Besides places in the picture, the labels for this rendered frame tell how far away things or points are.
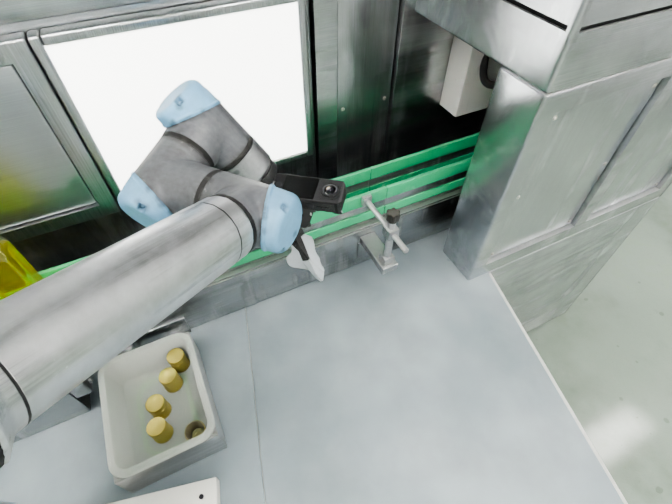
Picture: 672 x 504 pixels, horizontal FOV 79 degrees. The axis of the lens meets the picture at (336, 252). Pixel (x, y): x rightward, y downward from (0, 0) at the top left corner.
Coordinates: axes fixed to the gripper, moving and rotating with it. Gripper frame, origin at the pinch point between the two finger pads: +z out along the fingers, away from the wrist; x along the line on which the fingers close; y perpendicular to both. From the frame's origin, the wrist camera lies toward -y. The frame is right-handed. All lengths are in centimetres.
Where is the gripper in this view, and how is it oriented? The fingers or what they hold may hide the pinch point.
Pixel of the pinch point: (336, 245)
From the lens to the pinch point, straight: 73.5
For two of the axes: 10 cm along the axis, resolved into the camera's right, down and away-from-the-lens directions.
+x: -2.3, 8.3, -5.2
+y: -8.1, 1.4, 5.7
